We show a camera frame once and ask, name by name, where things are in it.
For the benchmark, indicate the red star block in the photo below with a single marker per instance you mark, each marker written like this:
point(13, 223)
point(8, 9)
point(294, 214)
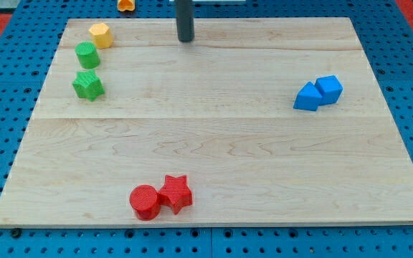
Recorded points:
point(175, 193)

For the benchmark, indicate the green star block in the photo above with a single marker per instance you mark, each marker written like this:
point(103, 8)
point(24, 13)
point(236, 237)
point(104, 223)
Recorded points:
point(88, 85)

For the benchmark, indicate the light wooden board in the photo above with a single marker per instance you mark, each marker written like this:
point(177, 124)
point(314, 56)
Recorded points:
point(219, 110)

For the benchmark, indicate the red cylinder block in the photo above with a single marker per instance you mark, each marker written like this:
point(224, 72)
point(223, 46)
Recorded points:
point(145, 202)

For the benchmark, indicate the blue triangle block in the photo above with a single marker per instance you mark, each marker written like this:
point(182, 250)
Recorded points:
point(308, 98)

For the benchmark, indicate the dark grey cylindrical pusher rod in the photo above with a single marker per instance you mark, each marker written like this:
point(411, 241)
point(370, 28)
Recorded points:
point(185, 20)

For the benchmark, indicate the blue cube block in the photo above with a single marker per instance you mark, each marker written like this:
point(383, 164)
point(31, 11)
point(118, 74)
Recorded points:
point(330, 88)

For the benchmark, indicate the green cylinder block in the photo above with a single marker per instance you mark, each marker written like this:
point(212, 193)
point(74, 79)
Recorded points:
point(87, 55)

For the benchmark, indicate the yellow hexagon block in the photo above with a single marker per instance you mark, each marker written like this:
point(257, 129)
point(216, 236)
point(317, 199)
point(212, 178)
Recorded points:
point(101, 35)

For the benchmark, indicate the orange heart block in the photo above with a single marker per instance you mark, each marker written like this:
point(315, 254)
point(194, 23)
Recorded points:
point(126, 5)

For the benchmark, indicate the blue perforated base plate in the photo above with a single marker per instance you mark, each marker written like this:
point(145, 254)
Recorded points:
point(27, 47)

